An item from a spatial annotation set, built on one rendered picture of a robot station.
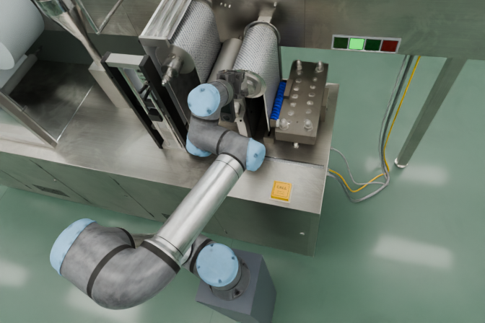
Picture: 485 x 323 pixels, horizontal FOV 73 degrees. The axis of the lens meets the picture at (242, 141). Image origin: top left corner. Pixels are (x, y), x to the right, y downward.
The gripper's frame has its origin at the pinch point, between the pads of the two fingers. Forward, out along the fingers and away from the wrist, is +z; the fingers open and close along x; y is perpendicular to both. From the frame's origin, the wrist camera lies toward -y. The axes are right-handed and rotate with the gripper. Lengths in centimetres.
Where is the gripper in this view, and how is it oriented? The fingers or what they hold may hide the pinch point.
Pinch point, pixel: (241, 89)
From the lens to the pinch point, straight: 114.5
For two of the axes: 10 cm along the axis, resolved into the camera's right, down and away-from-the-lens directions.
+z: 2.9, -3.0, 9.1
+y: 0.5, -9.4, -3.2
